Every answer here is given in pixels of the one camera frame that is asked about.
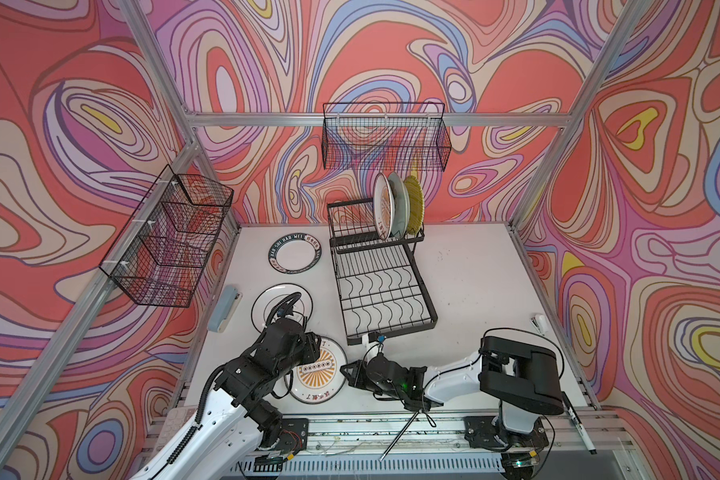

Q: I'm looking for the orange sunburst plate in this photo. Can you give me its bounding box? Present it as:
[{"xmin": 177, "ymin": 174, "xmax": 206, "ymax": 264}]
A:
[
  {"xmin": 373, "ymin": 173, "xmax": 395, "ymax": 240},
  {"xmin": 290, "ymin": 337, "xmax": 347, "ymax": 405}
]

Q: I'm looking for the pale green flower plate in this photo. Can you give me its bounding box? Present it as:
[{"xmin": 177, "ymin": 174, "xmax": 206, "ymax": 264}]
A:
[{"xmin": 388, "ymin": 172, "xmax": 411, "ymax": 239}]

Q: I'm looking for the yellow striped plate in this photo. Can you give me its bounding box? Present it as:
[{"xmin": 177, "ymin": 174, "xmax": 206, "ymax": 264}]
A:
[{"xmin": 403, "ymin": 175, "xmax": 425, "ymax": 235}]

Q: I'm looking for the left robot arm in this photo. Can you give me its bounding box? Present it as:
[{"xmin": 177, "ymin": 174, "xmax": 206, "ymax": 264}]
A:
[{"xmin": 132, "ymin": 318, "xmax": 321, "ymax": 479}]

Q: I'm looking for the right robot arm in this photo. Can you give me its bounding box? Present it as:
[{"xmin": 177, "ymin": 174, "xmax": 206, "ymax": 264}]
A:
[{"xmin": 340, "ymin": 335, "xmax": 566, "ymax": 445}]

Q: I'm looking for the white plate under left gripper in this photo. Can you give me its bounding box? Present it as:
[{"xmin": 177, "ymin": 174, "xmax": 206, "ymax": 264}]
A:
[{"xmin": 251, "ymin": 283, "xmax": 313, "ymax": 333}]

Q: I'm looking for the light blue sponge block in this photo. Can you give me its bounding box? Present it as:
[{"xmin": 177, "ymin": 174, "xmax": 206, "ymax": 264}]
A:
[{"xmin": 207, "ymin": 285, "xmax": 241, "ymax": 333}]

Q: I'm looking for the black rimmed lettered plate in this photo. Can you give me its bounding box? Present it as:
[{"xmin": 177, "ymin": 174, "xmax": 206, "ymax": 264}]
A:
[{"xmin": 267, "ymin": 232, "xmax": 322, "ymax": 275}]

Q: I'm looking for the small white table clip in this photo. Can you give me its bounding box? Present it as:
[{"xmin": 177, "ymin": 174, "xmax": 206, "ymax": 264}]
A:
[{"xmin": 531, "ymin": 314, "xmax": 549, "ymax": 336}]

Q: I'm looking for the black marker pen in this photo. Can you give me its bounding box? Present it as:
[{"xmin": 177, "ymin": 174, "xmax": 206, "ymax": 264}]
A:
[{"xmin": 562, "ymin": 392, "xmax": 597, "ymax": 455}]

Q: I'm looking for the black wire dish rack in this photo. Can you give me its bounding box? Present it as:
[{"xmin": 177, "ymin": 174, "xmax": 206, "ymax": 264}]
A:
[{"xmin": 327, "ymin": 198, "xmax": 438, "ymax": 345}]

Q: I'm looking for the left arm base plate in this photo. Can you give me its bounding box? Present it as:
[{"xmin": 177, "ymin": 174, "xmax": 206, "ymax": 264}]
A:
[{"xmin": 262, "ymin": 417, "xmax": 309, "ymax": 456}]

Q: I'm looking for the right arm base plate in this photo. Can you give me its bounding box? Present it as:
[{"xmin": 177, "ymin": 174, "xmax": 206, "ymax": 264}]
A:
[{"xmin": 464, "ymin": 416, "xmax": 549, "ymax": 452}]

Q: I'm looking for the left wall wire basket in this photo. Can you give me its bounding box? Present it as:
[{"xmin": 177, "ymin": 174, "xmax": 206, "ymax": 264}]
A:
[{"xmin": 99, "ymin": 166, "xmax": 234, "ymax": 308}]

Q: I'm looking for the wall wire basket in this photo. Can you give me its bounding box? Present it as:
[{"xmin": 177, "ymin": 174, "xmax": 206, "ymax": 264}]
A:
[
  {"xmin": 99, "ymin": 166, "xmax": 234, "ymax": 308},
  {"xmin": 321, "ymin": 100, "xmax": 452, "ymax": 172}
]

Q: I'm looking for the back wall wire basket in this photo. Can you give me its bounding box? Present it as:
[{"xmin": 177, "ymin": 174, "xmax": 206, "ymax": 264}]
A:
[{"xmin": 321, "ymin": 100, "xmax": 452, "ymax": 172}]

